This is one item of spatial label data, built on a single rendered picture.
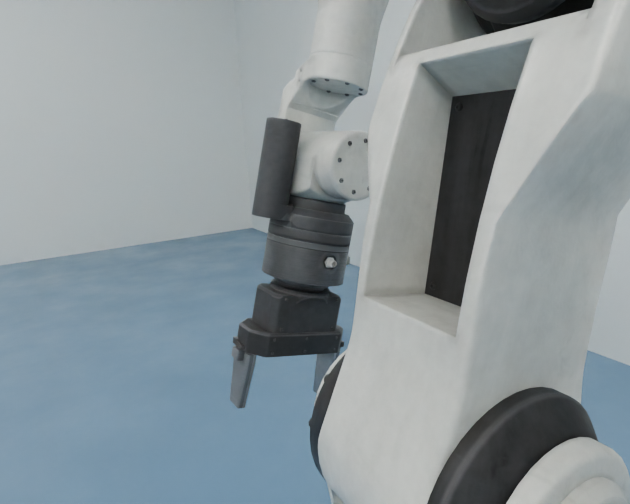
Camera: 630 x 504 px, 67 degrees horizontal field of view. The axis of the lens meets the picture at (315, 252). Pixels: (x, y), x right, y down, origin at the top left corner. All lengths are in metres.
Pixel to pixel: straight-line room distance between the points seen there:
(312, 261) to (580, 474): 0.28
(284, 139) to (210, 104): 3.90
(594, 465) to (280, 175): 0.33
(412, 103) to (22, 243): 3.96
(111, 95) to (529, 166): 4.02
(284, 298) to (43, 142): 3.73
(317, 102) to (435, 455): 0.38
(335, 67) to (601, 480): 0.38
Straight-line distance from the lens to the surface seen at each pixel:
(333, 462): 0.35
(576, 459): 0.29
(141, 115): 4.21
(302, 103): 0.53
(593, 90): 0.25
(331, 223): 0.47
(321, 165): 0.45
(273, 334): 0.48
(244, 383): 0.50
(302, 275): 0.47
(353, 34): 0.50
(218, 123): 4.37
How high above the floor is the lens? 0.83
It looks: 14 degrees down
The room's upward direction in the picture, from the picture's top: 3 degrees counter-clockwise
